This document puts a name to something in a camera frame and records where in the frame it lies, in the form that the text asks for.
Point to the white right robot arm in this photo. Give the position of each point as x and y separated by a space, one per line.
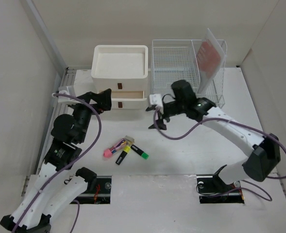
262 150

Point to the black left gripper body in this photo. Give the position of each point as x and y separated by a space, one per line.
84 112

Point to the green cap black highlighter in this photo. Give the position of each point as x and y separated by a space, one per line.
140 152

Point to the red booklet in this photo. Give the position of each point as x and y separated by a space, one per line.
210 58

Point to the white three-drawer storage box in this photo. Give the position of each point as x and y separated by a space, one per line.
123 69

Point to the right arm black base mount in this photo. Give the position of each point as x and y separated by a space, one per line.
212 190

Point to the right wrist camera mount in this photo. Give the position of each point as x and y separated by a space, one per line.
155 102

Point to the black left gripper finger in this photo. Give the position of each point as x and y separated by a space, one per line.
103 100
85 98

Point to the yellow cap black highlighter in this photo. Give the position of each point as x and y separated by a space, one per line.
123 155

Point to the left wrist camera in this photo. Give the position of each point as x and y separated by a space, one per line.
65 90

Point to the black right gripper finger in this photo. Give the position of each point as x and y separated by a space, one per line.
160 117
158 124

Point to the white wire mesh organizer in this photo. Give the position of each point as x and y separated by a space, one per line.
173 60

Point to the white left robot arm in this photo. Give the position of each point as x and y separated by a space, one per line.
44 201

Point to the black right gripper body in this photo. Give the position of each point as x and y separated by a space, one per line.
174 108

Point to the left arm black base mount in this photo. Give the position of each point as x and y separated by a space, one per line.
98 190

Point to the aluminium frame rail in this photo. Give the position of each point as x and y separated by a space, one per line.
59 64

